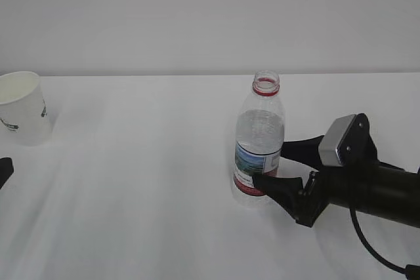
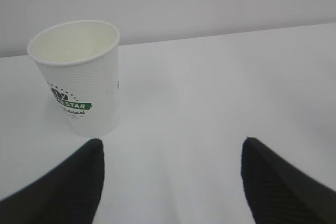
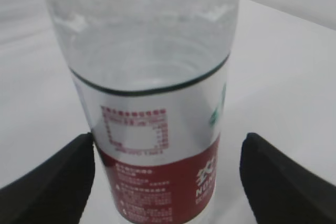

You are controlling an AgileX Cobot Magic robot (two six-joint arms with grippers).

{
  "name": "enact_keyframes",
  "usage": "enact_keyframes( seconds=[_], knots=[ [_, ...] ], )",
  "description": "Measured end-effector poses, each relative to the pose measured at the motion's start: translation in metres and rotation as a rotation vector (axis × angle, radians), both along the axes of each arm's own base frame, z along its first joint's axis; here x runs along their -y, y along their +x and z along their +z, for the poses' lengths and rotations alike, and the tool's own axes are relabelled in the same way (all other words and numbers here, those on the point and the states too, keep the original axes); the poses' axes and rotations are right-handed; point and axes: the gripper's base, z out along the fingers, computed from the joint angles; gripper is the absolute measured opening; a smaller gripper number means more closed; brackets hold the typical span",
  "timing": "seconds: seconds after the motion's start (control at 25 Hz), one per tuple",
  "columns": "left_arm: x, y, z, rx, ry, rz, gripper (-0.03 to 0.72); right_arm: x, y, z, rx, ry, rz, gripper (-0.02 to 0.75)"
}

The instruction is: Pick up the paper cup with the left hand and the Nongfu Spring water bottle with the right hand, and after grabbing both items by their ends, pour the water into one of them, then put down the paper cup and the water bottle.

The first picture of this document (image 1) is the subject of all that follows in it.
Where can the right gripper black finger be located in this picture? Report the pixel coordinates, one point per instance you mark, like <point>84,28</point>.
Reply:
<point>287,192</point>
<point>304,151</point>

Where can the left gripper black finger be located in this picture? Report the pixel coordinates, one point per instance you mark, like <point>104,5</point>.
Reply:
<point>6,170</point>

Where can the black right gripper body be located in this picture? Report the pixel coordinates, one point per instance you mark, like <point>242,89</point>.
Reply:
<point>324,183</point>

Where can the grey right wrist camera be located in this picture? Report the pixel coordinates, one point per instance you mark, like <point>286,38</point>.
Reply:
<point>345,140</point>

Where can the clear water bottle red label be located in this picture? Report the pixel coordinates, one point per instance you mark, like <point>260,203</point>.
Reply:
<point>260,131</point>

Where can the white paper cup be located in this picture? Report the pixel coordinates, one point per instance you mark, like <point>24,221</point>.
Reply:
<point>23,109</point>

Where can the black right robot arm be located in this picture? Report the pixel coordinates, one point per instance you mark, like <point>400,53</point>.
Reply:
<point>369,186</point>

